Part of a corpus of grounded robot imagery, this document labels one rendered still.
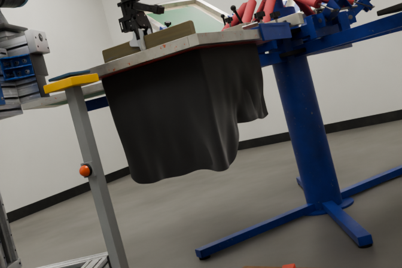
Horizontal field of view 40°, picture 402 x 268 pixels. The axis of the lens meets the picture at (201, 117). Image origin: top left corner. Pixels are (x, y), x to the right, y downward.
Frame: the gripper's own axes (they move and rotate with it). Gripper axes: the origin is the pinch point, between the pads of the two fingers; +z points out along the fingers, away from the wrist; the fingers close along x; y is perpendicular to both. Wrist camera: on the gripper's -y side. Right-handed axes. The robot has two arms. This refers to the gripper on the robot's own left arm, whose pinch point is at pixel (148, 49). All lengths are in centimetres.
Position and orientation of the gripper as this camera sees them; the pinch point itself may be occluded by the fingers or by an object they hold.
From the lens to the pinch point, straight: 205.0
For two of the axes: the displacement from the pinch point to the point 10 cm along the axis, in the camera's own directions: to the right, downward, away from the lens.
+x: -5.1, 1.4, -8.5
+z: 2.6, 9.7, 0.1
